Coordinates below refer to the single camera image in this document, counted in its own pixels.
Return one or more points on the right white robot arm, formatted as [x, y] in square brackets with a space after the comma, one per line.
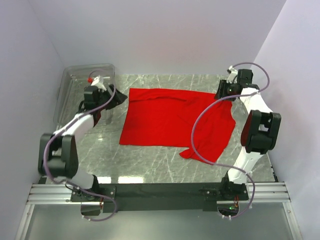
[259, 134]

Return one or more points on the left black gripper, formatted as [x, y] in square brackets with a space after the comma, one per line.
[118, 98]

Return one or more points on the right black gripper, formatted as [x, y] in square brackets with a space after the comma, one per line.
[221, 92]

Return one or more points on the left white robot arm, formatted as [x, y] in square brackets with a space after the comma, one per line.
[58, 155]

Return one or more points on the black base beam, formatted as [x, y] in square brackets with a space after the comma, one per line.
[172, 196]

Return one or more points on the aluminium rail frame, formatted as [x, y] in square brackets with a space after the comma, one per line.
[100, 153]

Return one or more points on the clear plastic bin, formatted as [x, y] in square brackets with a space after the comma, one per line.
[71, 90]

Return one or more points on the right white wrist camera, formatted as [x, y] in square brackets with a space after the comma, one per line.
[232, 75]

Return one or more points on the red t shirt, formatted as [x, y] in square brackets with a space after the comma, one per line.
[178, 118]

